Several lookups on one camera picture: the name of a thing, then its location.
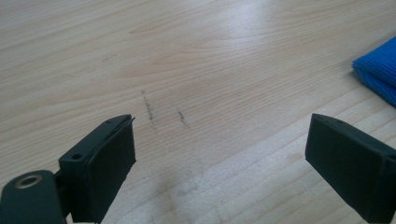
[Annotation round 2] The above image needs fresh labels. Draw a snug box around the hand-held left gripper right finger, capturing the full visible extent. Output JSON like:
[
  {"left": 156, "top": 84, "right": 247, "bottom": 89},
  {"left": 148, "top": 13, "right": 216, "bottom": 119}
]
[{"left": 304, "top": 113, "right": 396, "bottom": 224}]

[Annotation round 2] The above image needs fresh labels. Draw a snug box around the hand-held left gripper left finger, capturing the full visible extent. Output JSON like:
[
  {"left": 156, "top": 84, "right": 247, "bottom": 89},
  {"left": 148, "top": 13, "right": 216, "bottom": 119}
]
[{"left": 58, "top": 114, "right": 137, "bottom": 224}]

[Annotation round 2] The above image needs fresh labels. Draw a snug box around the blue cloth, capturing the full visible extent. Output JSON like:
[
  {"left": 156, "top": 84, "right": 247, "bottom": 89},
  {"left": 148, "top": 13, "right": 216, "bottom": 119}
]
[{"left": 351, "top": 35, "right": 396, "bottom": 108}]

